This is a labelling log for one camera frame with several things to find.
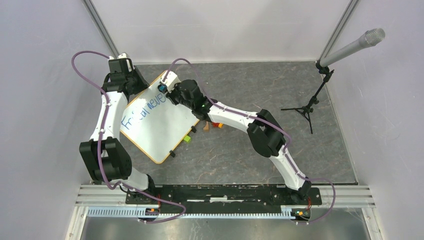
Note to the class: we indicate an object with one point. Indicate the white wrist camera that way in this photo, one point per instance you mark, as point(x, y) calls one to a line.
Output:
point(170, 80)
point(120, 64)

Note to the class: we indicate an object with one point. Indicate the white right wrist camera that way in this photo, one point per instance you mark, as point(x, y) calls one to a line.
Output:
point(170, 80)

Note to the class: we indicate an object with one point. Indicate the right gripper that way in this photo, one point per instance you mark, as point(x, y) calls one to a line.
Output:
point(170, 95)

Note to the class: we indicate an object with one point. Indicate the grey slotted cable duct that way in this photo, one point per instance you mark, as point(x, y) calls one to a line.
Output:
point(152, 214)

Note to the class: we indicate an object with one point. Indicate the white whiteboard orange frame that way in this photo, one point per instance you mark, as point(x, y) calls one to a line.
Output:
point(155, 125)

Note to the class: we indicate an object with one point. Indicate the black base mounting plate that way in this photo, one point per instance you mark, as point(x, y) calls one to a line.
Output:
point(224, 199)

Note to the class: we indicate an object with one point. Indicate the grey microphone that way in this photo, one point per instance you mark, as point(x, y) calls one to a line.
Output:
point(369, 39)

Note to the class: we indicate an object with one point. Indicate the brown wooden bone piece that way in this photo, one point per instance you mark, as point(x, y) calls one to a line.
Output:
point(207, 126)

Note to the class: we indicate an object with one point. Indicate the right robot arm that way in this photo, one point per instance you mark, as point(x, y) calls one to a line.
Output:
point(264, 132)

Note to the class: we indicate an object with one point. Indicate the black microphone tripod stand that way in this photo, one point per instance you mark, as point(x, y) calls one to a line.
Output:
point(306, 110)

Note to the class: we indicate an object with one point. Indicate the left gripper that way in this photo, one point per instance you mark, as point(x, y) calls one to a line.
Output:
point(143, 84)

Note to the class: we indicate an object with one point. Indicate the red lego toy car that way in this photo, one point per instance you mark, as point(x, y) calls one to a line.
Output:
point(217, 124)

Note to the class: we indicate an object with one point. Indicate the small green cube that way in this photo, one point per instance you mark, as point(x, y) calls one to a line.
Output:
point(187, 139)

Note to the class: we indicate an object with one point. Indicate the blue whiteboard eraser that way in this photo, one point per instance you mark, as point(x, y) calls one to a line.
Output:
point(162, 88)

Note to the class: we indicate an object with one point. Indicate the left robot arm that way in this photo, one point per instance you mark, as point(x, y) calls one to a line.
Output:
point(104, 156)

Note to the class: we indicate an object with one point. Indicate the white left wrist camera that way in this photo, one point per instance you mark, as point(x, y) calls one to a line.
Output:
point(120, 64)

